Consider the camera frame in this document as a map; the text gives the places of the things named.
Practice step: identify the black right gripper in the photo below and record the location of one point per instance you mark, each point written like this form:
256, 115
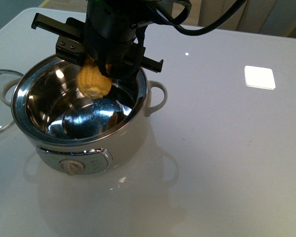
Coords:
112, 34

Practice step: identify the cream electric cooking pot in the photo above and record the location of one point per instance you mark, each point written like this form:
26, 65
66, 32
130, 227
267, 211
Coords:
75, 134

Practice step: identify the yellow corn cob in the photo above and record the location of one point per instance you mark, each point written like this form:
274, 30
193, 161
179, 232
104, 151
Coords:
90, 82

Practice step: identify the right beige dining chair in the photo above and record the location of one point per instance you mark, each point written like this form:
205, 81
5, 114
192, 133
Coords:
266, 17

